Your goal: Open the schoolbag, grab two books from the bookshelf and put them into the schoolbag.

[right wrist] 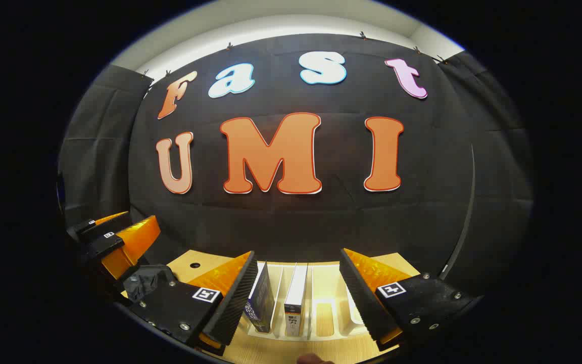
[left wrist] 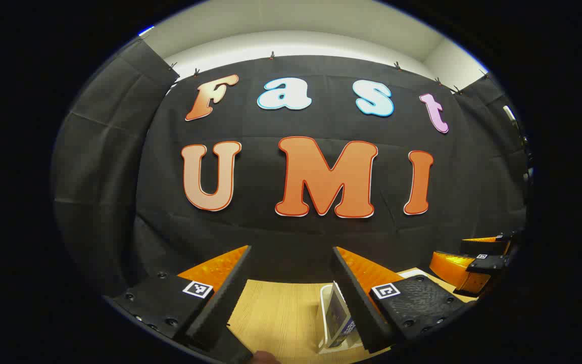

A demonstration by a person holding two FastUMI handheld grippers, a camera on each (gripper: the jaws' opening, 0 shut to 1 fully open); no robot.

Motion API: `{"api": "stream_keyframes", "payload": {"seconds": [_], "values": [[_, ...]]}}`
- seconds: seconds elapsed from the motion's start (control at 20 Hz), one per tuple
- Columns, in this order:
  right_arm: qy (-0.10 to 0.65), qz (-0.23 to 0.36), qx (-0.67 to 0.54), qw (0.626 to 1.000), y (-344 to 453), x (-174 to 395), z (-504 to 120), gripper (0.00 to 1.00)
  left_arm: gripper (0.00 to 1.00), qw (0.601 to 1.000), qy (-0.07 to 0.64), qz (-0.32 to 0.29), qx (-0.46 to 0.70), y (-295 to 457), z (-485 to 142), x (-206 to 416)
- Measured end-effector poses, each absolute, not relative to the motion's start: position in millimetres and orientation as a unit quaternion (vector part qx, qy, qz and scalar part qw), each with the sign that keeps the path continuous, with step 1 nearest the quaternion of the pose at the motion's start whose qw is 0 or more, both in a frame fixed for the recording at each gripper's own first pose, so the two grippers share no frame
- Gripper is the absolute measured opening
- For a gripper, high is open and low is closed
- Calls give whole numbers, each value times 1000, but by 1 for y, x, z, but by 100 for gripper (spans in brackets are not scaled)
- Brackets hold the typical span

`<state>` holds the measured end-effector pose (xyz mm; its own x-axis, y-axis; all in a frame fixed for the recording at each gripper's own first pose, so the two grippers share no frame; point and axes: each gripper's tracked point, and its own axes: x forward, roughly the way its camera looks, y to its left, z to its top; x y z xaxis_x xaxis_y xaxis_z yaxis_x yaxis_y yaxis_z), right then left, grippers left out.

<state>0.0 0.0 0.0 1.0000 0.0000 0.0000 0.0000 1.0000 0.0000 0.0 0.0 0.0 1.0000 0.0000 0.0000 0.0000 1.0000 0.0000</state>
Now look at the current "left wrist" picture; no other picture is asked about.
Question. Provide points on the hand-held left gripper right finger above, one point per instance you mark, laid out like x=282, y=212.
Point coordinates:
x=356, y=303

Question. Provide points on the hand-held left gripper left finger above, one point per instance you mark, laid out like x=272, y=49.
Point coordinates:
x=220, y=303

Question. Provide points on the white bookshelf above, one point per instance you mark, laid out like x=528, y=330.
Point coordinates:
x=322, y=323

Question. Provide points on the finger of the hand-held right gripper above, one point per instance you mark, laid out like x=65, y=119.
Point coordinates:
x=488, y=264
x=485, y=246

